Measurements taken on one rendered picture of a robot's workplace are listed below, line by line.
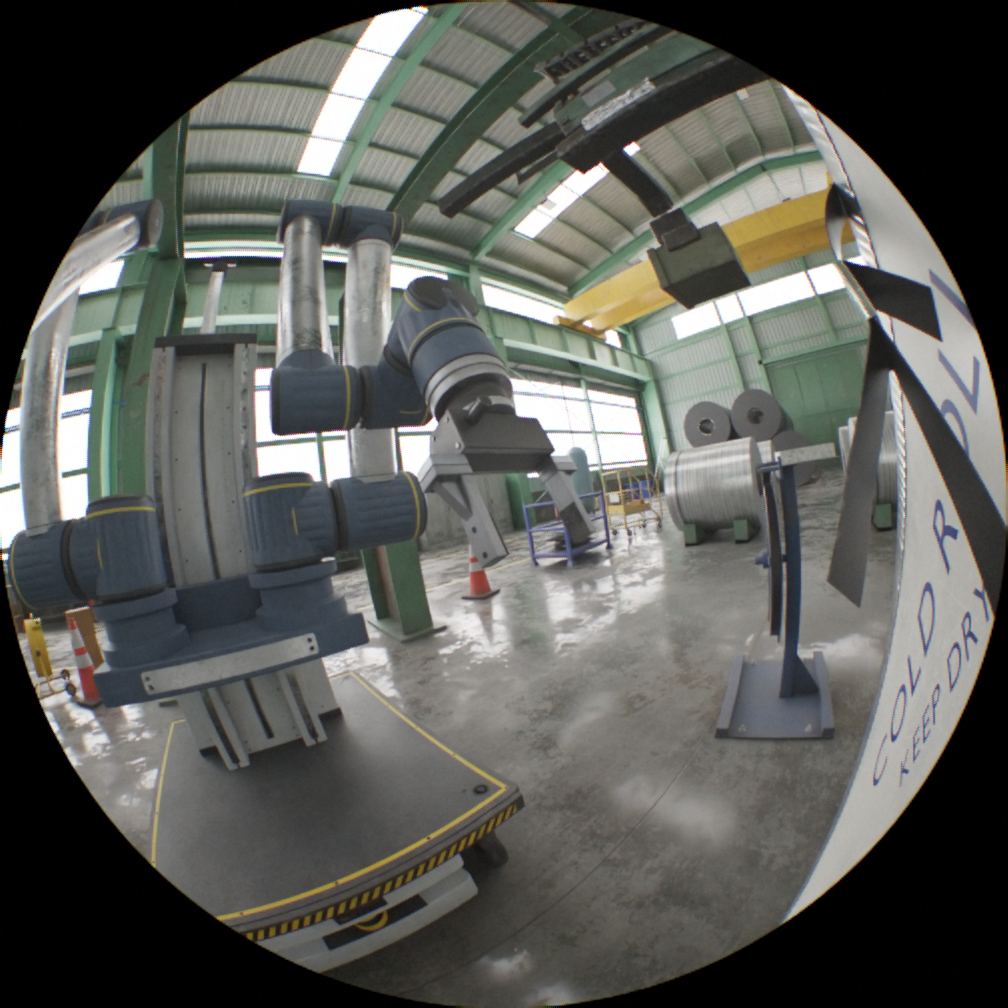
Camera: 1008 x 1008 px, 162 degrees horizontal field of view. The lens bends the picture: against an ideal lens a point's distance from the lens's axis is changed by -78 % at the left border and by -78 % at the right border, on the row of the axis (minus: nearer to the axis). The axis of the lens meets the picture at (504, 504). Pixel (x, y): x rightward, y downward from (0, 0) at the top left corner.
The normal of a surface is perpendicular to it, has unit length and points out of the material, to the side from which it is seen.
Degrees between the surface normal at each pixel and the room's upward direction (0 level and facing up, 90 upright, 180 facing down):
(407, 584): 90
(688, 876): 0
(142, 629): 90
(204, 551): 90
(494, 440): 65
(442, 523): 90
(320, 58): 172
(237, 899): 0
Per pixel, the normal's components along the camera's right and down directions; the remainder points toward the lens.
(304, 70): 0.25, 0.96
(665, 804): -0.17, -0.99
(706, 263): -0.76, 0.18
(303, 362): 0.36, -0.42
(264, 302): 0.63, -0.10
